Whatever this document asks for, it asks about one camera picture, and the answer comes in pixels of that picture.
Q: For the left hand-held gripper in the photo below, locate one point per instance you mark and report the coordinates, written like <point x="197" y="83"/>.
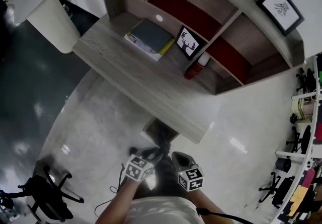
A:
<point x="138" y="168"/>

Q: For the black framed sketch picture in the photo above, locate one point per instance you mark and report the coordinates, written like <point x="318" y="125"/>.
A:
<point x="281" y="9"/>

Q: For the white ribbed cylinder pedestal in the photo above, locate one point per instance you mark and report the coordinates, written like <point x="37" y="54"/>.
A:
<point x="60" y="29"/>

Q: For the black framed deer picture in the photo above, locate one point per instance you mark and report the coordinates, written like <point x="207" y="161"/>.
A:
<point x="188" y="44"/>

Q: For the red bottle white cap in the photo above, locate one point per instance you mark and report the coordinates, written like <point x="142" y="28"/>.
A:
<point x="192" y="72"/>

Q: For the person's left forearm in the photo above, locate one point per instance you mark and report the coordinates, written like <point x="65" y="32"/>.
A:
<point x="118" y="200"/>

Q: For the person's white shirt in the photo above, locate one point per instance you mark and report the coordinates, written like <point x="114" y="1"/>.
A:
<point x="161" y="210"/>

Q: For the stack of books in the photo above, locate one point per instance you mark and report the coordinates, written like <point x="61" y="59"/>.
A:
<point x="137" y="41"/>

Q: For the black office chair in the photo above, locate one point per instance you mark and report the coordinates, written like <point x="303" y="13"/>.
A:
<point x="42" y="192"/>
<point x="305" y="138"/>
<point x="309" y="79"/>
<point x="281" y="192"/>

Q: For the person's right forearm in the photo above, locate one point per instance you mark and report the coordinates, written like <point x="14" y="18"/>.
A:
<point x="203" y="199"/>

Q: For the pale yellow box stack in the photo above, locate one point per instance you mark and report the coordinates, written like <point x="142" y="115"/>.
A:
<point x="298" y="108"/>

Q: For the person's dark trousers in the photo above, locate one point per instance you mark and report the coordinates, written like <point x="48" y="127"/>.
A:
<point x="166" y="177"/>

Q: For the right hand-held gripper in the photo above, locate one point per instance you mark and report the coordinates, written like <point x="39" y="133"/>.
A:
<point x="191" y="179"/>

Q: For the dark teal book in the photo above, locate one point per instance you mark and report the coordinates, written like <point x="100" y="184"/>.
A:
<point x="151" y="34"/>

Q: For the black waste bin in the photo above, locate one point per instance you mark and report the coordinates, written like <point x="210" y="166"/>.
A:
<point x="283" y="165"/>

